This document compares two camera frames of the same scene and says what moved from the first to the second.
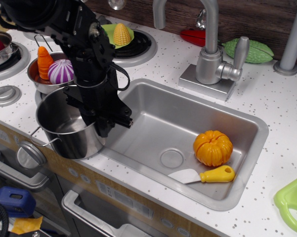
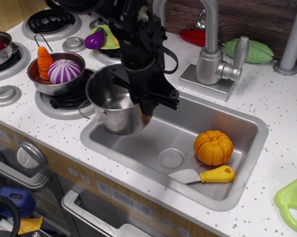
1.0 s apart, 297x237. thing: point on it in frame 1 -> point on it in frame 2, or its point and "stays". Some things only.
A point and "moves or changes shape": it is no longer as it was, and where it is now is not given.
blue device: x=18 y=202 stays
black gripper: x=98 y=93 -> x=148 y=87
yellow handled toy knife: x=220 y=174 stays
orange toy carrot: x=44 y=59 stays
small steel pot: x=2 y=57 stays
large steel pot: x=65 y=128 moves or changes shape
